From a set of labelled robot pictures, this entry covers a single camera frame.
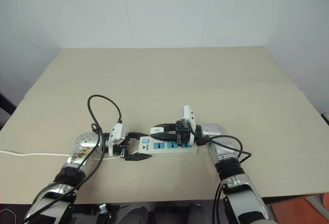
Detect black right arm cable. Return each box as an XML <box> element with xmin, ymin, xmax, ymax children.
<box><xmin>196</xmin><ymin>134</ymin><xmax>253</xmax><ymax>224</ymax></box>

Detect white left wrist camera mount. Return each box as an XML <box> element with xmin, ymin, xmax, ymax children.
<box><xmin>107</xmin><ymin>123</ymin><xmax>128</xmax><ymax>157</ymax></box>

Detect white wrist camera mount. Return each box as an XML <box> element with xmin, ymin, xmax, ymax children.
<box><xmin>107</xmin><ymin>123</ymin><xmax>128</xmax><ymax>157</ymax></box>
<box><xmin>177</xmin><ymin>104</ymin><xmax>198</xmax><ymax>146</ymax></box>

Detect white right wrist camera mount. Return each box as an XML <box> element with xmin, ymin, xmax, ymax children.
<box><xmin>177</xmin><ymin>104</ymin><xmax>198</xmax><ymax>146</ymax></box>

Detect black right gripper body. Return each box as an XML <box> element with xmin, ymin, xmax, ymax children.
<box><xmin>175</xmin><ymin>119</ymin><xmax>193</xmax><ymax>148</ymax></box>

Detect small silver metal bracket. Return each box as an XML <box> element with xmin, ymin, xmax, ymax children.
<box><xmin>98</xmin><ymin>203</ymin><xmax>111</xmax><ymax>216</ymax></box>

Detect white power strip cord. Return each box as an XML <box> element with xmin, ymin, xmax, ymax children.
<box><xmin>0</xmin><ymin>149</ymin><xmax>122</xmax><ymax>161</ymax></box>

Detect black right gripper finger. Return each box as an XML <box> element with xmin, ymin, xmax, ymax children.
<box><xmin>151</xmin><ymin>122</ymin><xmax>178</xmax><ymax>130</ymax></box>
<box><xmin>151</xmin><ymin>132</ymin><xmax>178</xmax><ymax>141</ymax></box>

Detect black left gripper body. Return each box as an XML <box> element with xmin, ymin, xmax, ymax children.
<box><xmin>112</xmin><ymin>132</ymin><xmax>132</xmax><ymax>157</ymax></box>

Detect white power strip blue sockets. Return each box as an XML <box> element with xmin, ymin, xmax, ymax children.
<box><xmin>138</xmin><ymin>135</ymin><xmax>198</xmax><ymax>157</ymax></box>

